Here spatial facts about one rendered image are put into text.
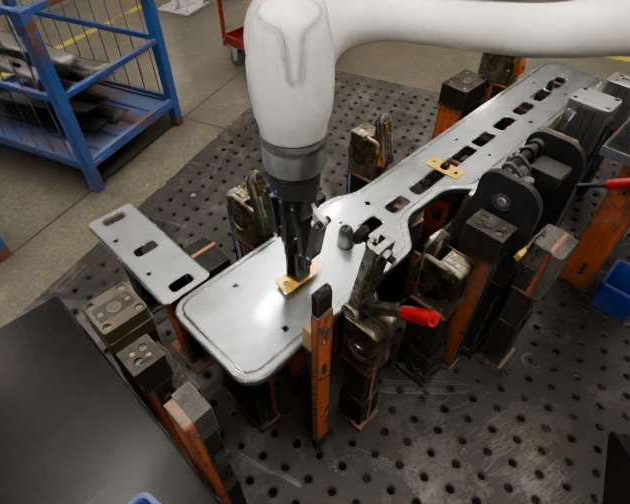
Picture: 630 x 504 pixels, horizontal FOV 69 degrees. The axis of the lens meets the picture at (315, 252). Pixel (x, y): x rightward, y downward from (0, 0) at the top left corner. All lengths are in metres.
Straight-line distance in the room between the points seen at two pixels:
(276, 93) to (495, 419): 0.81
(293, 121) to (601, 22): 0.37
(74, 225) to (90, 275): 1.32
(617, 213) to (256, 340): 0.84
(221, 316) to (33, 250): 1.92
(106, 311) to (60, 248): 1.81
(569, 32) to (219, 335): 0.64
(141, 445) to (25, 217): 2.27
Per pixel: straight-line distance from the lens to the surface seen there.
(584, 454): 1.14
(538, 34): 0.66
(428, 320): 0.62
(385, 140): 1.10
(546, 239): 0.89
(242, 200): 0.93
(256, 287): 0.83
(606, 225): 1.24
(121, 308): 0.78
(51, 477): 0.72
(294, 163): 0.61
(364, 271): 0.64
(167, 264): 0.90
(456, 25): 0.68
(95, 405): 0.74
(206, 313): 0.81
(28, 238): 2.72
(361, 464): 1.00
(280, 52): 0.53
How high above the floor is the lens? 1.65
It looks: 47 degrees down
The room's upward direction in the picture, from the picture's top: straight up
